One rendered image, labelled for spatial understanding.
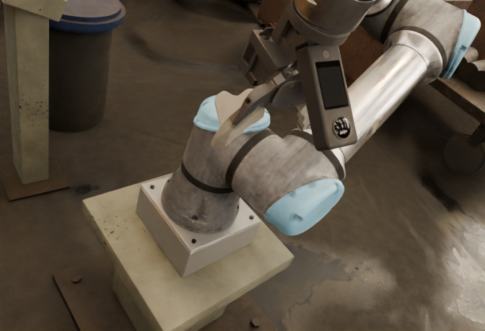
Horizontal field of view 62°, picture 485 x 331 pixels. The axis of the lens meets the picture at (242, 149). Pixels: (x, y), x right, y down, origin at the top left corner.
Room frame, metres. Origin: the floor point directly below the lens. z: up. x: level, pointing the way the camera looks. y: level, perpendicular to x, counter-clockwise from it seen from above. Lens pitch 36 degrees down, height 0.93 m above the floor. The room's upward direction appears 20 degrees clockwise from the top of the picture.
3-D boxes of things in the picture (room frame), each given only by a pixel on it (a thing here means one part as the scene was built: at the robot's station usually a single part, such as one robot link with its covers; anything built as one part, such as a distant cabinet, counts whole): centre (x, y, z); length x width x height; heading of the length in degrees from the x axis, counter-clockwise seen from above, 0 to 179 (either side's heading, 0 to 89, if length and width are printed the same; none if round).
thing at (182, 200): (0.56, 0.04, 0.43); 0.15 x 0.15 x 0.10
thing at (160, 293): (0.56, 0.04, 0.28); 0.32 x 0.32 x 0.04; 52
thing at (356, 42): (2.58, -0.37, 0.33); 0.93 x 0.73 x 0.66; 56
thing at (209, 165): (0.56, 0.03, 0.54); 0.13 x 0.12 x 0.14; 61
